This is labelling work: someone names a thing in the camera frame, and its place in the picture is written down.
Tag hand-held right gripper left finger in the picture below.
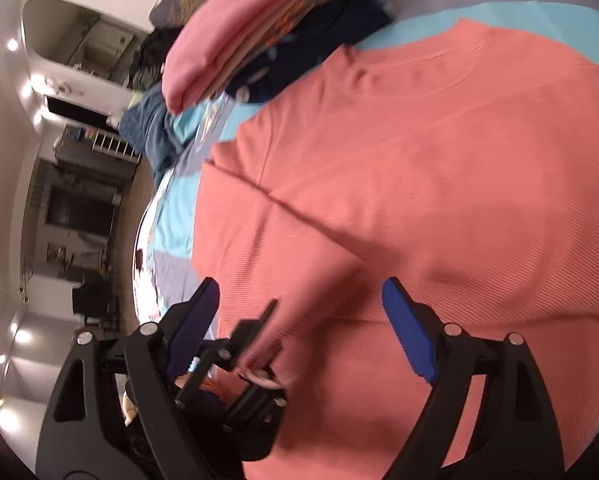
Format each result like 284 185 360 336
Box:
35 277 245 480

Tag blue and grey printed bedsheet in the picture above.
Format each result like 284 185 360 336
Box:
134 0 599 341

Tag coral knit shirt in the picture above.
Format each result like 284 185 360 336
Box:
192 17 599 480

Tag blue denim garment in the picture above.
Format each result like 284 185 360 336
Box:
119 85 185 186

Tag white railed rack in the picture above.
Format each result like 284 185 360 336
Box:
92 132 140 163

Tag dark cabinet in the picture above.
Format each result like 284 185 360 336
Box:
44 185 115 236

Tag black chair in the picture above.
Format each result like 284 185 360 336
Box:
72 272 122 331

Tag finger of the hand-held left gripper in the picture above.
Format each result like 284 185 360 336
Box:
223 367 287 433
174 300 280 411

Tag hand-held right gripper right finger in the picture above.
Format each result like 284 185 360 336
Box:
382 277 565 480

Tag stack of folded patterned clothes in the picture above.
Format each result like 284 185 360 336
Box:
199 0 360 101

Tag pink folded garment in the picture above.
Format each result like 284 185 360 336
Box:
162 0 305 113

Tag dark clothes pile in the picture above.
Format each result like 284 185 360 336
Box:
129 25 180 91

